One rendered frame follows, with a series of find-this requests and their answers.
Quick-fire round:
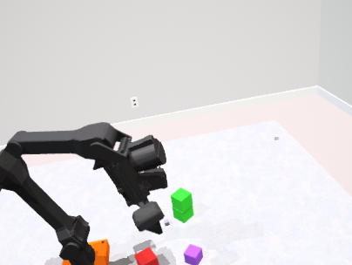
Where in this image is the green block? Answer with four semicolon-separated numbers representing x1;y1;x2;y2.
172;205;194;223
171;188;193;213

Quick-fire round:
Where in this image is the purple block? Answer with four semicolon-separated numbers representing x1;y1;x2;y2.
184;244;203;265

